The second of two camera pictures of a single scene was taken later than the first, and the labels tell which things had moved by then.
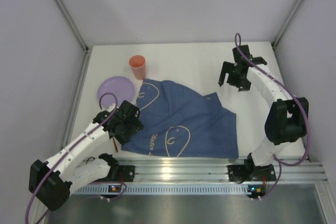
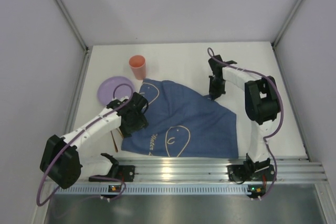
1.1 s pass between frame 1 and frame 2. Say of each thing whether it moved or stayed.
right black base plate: stayed
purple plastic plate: stayed
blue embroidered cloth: stayed
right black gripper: moved
